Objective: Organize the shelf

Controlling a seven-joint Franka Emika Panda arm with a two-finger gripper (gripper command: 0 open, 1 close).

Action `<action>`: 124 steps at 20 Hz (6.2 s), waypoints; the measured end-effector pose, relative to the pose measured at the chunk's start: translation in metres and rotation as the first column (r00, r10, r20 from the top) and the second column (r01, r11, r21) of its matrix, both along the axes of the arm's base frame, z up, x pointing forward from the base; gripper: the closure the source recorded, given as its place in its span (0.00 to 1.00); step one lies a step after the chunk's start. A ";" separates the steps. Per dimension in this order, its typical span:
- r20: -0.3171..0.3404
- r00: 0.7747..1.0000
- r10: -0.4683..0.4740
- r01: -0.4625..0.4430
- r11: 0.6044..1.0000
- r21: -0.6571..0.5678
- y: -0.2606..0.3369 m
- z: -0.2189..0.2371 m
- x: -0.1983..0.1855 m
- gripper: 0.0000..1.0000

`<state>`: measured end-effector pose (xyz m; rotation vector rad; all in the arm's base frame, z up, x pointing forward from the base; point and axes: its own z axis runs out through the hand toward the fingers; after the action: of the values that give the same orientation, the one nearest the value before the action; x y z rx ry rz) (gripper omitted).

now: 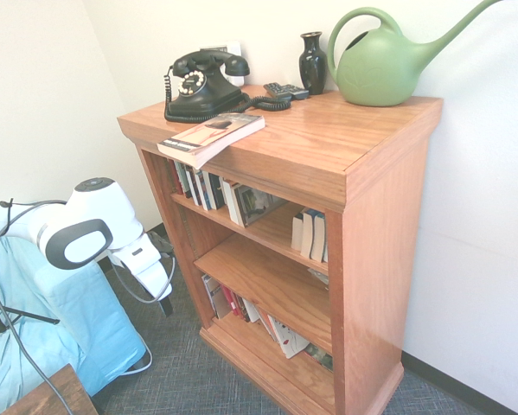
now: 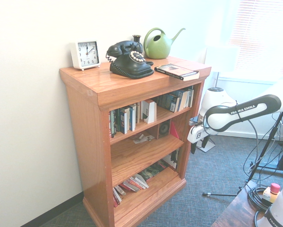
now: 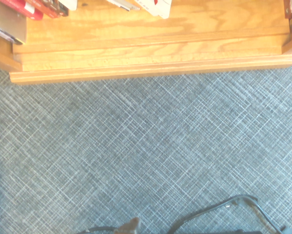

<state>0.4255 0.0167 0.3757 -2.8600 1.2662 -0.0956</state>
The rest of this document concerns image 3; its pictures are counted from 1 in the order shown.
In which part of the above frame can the brown blurry plug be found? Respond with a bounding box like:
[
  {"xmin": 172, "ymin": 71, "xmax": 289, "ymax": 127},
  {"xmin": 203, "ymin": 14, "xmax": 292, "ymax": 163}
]
[{"xmin": 78, "ymin": 216, "xmax": 141, "ymax": 234}]

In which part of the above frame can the black thin cable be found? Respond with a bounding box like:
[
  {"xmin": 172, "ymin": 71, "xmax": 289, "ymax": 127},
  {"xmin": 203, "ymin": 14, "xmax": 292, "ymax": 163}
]
[{"xmin": 167, "ymin": 194, "xmax": 292, "ymax": 234}]

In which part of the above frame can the white book with red marks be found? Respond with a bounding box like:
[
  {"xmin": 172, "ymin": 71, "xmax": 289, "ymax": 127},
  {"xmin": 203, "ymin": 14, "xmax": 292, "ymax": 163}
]
[{"xmin": 134, "ymin": 0, "xmax": 173, "ymax": 20}]

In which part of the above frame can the oak wooden bookshelf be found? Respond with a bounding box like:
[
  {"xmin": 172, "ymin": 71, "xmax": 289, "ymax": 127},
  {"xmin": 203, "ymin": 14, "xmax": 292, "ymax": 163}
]
[{"xmin": 0, "ymin": 0, "xmax": 292, "ymax": 85}]

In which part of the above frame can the dark red black book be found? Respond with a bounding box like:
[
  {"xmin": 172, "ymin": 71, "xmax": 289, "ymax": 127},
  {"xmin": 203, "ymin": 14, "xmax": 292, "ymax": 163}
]
[{"xmin": 25, "ymin": 0, "xmax": 70, "ymax": 19}]

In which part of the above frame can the plain white thin book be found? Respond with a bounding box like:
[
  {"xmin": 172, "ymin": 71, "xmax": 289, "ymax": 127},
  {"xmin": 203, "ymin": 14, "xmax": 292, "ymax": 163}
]
[{"xmin": 58, "ymin": 0, "xmax": 78, "ymax": 12}]

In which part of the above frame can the thin pale leaning book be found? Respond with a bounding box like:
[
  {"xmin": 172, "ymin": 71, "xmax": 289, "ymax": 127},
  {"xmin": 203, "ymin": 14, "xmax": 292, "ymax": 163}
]
[{"xmin": 106, "ymin": 0, "xmax": 142, "ymax": 12}]

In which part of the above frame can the bright red spine book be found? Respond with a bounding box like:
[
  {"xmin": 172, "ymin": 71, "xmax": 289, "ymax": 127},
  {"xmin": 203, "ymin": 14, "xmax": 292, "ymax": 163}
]
[{"xmin": 0, "ymin": 0, "xmax": 44, "ymax": 20}]

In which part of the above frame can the grey cover paperback book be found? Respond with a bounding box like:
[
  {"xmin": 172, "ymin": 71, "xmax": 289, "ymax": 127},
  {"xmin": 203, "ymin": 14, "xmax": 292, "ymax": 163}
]
[{"xmin": 0, "ymin": 0, "xmax": 27, "ymax": 46}]

